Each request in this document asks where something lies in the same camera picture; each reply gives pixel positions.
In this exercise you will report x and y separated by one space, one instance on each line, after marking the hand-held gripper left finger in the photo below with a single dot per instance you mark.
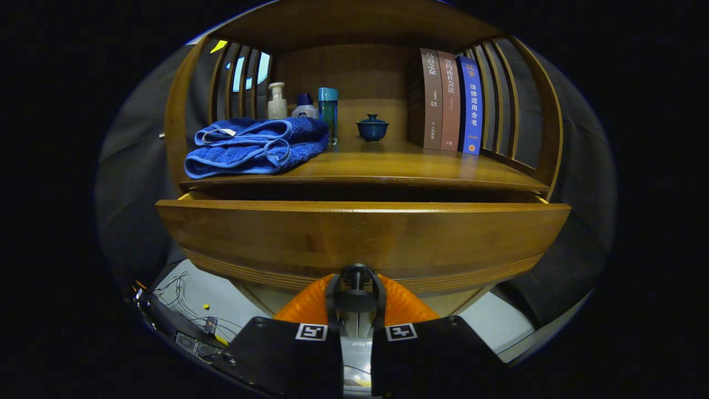
277 354

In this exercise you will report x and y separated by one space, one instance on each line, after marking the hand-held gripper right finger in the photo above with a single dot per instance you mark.
432 354

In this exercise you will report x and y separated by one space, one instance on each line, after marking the wooden drawer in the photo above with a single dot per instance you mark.
277 238

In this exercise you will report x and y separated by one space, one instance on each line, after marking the wooden countertop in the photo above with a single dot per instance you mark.
388 166

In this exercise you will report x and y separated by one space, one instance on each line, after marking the wooden cabinet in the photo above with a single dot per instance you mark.
343 72

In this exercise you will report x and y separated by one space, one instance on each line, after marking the folded blue towel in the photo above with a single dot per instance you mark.
249 149

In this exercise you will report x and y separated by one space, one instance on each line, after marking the blue lidded teacup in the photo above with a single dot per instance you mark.
372 129

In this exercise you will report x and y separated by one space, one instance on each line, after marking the clear teal bottle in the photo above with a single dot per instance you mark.
328 113

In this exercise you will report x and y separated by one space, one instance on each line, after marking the white bottle dark blue cap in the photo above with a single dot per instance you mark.
304 110

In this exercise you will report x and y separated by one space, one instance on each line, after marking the white pump bottle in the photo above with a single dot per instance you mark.
277 105

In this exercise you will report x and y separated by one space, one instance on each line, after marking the blue book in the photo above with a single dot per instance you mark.
472 105

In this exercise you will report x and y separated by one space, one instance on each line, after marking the dark brown book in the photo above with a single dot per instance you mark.
432 100

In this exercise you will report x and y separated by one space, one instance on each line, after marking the reddish brown book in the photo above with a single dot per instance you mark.
451 100

